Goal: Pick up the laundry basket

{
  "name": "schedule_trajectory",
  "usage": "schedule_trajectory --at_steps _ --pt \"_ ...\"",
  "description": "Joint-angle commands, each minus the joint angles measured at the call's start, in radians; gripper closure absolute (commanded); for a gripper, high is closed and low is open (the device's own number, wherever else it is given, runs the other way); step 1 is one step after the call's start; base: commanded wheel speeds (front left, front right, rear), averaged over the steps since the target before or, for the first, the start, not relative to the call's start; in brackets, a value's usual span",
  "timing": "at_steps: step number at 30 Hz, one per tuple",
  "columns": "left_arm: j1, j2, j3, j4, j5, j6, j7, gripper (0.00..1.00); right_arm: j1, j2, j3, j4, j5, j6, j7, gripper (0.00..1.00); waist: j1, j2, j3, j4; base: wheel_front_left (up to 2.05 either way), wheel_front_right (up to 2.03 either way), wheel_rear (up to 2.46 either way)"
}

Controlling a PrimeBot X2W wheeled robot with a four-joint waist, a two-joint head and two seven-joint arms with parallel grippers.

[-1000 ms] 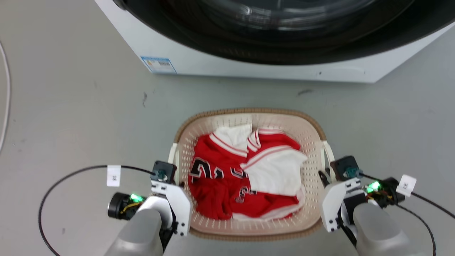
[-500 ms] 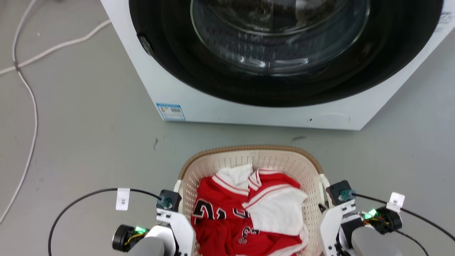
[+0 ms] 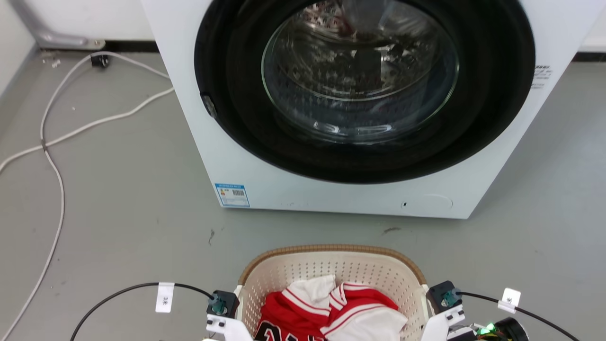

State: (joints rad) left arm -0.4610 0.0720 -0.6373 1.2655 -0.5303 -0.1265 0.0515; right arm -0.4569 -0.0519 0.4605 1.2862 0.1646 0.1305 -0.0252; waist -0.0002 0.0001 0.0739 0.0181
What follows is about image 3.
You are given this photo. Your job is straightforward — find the long white floor cable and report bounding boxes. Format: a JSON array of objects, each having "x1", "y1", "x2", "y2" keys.
[{"x1": 0, "y1": 51, "x2": 171, "y2": 341}]

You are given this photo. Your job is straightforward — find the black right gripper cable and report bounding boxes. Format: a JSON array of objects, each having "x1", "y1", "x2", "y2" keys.
[{"x1": 458, "y1": 291, "x2": 581, "y2": 341}]

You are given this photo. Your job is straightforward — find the black round washer door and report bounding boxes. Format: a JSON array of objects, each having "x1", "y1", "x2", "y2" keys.
[{"x1": 194, "y1": 0, "x2": 536, "y2": 185}]

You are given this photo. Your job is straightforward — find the white cloth garment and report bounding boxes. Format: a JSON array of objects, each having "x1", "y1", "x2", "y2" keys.
[{"x1": 286, "y1": 274, "x2": 337, "y2": 309}]

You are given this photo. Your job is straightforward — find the white cable tag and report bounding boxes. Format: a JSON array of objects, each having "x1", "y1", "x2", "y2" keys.
[
  {"x1": 497, "y1": 287, "x2": 522, "y2": 314},
  {"x1": 155, "y1": 282, "x2": 175, "y2": 314}
]

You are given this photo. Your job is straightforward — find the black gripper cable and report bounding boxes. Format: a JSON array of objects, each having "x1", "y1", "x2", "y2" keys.
[
  {"x1": 70, "y1": 282, "x2": 216, "y2": 341},
  {"x1": 458, "y1": 291, "x2": 581, "y2": 341}
]

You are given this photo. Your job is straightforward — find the beige plastic laundry basket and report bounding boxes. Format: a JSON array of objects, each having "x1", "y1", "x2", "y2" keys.
[{"x1": 235, "y1": 244, "x2": 432, "y2": 341}]

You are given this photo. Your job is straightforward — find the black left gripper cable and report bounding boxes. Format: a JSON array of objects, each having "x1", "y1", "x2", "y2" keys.
[{"x1": 70, "y1": 282, "x2": 216, "y2": 341}]

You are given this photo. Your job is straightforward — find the red and white jersey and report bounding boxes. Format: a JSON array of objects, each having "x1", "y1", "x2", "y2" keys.
[{"x1": 254, "y1": 281, "x2": 409, "y2": 341}]

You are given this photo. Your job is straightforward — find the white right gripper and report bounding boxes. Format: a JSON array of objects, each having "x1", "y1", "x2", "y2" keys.
[{"x1": 420, "y1": 305, "x2": 466, "y2": 341}]

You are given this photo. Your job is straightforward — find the blue energy label sticker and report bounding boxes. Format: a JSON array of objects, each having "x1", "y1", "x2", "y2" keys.
[{"x1": 214, "y1": 183, "x2": 250, "y2": 208}]

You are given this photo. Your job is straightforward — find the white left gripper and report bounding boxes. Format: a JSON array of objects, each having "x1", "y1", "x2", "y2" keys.
[{"x1": 203, "y1": 314, "x2": 254, "y2": 341}]

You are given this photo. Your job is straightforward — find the white front-load washing machine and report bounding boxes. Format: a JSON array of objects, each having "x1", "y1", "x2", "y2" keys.
[{"x1": 141, "y1": 0, "x2": 606, "y2": 220}]

